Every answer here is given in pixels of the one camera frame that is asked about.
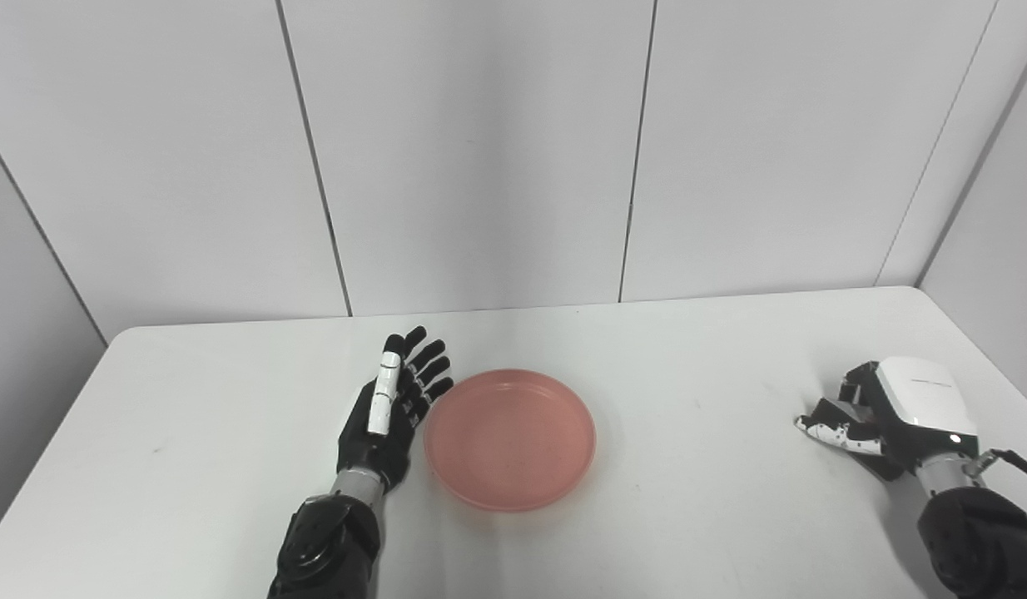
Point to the pink round plate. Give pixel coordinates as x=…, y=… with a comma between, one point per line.
x=509, y=441

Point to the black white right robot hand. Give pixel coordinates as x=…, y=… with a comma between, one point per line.
x=921, y=399

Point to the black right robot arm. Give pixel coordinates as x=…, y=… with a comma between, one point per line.
x=979, y=537

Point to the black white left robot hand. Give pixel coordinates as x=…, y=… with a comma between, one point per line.
x=380, y=445

